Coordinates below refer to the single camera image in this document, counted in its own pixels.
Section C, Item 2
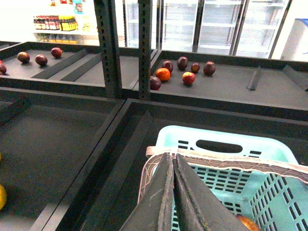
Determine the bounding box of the glass door refrigerator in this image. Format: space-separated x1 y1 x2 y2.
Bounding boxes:
122 0 293 59

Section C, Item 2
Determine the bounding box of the dark apple left middle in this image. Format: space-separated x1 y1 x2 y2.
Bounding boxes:
35 54 48 67

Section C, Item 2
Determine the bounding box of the dark shelf divider bracket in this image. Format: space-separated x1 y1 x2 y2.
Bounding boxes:
246 66 261 90

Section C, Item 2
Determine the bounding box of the long dark divider strip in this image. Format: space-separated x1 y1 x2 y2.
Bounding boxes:
31 49 88 79

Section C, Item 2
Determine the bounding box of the row of sauce bottles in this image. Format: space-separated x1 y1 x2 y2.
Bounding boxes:
33 15 78 32

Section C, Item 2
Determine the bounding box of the dark apple back row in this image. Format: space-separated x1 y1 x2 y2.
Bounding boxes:
162 60 174 74

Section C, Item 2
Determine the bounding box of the dark apple left edge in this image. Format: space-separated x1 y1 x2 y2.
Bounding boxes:
0 61 7 75

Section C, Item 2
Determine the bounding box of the dark apple left shelf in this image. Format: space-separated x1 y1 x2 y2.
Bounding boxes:
17 52 30 64

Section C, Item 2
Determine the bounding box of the red apple on shelf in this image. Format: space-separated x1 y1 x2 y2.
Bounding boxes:
182 72 195 85

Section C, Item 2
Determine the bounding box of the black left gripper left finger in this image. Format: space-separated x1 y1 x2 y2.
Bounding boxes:
120 154 174 231

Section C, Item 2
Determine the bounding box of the dark apple back centre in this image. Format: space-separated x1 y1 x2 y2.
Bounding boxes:
177 56 188 71

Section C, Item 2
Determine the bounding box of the light blue plastic basket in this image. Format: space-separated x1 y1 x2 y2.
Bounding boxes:
156 126 308 231

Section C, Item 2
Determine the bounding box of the dark metal shelf post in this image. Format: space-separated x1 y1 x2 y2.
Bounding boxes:
138 0 152 100

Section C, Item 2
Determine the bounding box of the yellow fruit lower left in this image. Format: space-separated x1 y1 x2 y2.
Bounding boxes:
0 185 7 210

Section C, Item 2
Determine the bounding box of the small dark red apple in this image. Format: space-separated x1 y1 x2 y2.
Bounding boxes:
191 63 200 74

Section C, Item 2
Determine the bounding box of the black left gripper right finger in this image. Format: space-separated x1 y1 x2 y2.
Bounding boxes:
173 154 248 231

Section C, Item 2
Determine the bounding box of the dark red apple left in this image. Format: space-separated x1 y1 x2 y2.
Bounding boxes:
51 47 63 59

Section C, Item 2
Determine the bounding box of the orange fruit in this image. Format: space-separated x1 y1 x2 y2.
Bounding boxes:
155 68 171 82

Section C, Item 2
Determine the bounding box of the dark purple apple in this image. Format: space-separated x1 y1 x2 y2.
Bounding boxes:
150 76 161 90

